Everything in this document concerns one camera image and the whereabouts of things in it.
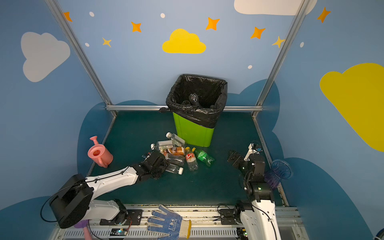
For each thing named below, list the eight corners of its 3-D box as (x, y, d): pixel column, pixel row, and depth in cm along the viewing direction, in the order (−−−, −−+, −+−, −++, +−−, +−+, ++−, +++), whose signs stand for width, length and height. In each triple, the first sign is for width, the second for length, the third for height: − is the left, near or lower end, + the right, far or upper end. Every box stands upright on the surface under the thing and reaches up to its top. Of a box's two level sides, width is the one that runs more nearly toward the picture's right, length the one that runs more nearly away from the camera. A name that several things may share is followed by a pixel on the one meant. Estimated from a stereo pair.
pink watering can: (102, 172, 90) (93, 164, 82) (91, 151, 99) (82, 142, 91) (116, 163, 94) (109, 154, 86) (105, 144, 103) (97, 134, 95)
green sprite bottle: (190, 153, 99) (190, 150, 96) (195, 148, 102) (196, 144, 99) (209, 168, 93) (210, 165, 90) (214, 161, 96) (215, 158, 93)
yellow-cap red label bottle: (190, 172, 91) (190, 169, 87) (182, 150, 100) (182, 147, 97) (198, 169, 92) (199, 166, 88) (190, 148, 102) (190, 144, 98)
